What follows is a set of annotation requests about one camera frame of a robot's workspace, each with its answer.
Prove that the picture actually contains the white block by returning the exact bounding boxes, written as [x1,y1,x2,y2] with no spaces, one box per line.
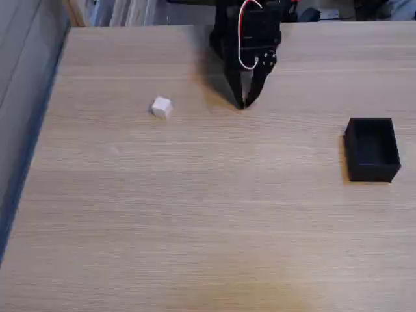
[151,96,174,120]

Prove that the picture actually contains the black open box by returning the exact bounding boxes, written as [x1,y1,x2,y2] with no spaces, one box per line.
[343,117,402,183]

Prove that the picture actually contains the dark blue object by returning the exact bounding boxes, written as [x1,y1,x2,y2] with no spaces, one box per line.
[298,8,321,23]

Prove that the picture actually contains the pale hanging cloths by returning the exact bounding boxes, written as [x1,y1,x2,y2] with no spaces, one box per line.
[86,0,170,27]

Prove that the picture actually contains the white and red gripper cable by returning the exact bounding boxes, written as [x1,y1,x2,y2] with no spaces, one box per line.
[237,0,263,71]

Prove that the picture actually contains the wooden post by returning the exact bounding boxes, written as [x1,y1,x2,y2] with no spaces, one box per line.
[63,0,87,28]

